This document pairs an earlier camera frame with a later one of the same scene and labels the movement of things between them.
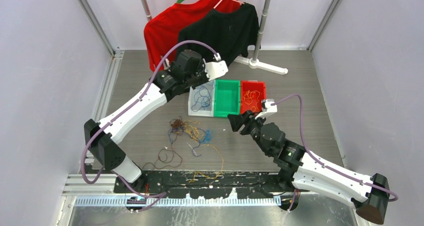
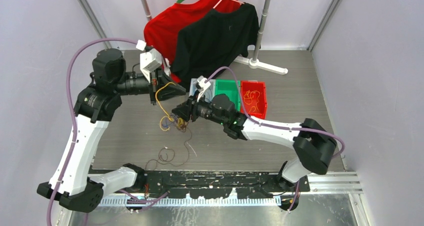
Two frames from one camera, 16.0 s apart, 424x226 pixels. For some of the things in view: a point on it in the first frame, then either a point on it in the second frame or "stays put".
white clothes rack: x=255 y=61 stays put
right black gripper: x=237 y=121 to x=190 y=106
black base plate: x=219 y=185 stays put
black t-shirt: x=231 y=34 stays put
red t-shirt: x=161 y=31 stays put
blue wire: x=206 y=138 to x=175 y=118
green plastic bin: x=227 y=97 stays put
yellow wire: x=190 y=127 to x=180 y=122
